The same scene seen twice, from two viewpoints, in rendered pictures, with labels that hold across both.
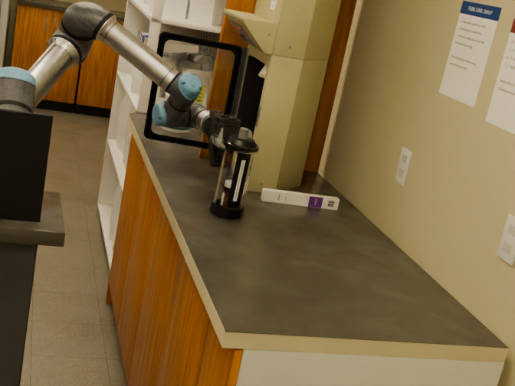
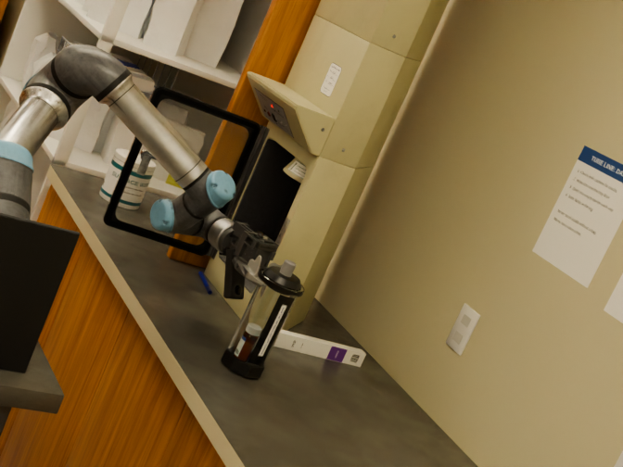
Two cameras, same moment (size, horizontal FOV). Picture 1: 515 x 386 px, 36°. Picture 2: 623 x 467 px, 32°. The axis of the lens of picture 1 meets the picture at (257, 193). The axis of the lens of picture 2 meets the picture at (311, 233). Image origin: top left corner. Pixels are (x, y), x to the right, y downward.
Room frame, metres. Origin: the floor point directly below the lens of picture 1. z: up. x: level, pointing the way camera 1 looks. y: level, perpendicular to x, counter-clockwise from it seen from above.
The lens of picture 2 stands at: (0.04, 0.62, 1.79)
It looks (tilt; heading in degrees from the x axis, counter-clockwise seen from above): 12 degrees down; 346
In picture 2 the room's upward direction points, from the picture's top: 24 degrees clockwise
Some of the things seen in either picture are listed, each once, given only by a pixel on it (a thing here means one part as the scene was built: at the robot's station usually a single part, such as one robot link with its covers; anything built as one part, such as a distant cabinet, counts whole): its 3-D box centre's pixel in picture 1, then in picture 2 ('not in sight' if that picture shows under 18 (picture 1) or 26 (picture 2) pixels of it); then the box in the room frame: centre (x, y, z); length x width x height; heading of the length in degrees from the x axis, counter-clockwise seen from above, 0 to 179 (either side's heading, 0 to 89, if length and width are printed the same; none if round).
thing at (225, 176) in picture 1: (234, 176); (262, 321); (2.28, 0.08, 1.06); 0.11 x 0.11 x 0.21
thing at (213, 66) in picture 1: (192, 92); (182, 173); (2.85, 0.31, 1.19); 0.30 x 0.01 x 0.40; 98
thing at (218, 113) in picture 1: (220, 128); (247, 249); (2.40, 0.15, 1.18); 0.12 x 0.08 x 0.09; 33
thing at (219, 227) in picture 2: (209, 123); (227, 236); (2.47, 0.20, 1.17); 0.08 x 0.05 x 0.08; 123
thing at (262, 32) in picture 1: (246, 30); (282, 111); (2.71, 0.15, 1.46); 0.32 x 0.12 x 0.10; 18
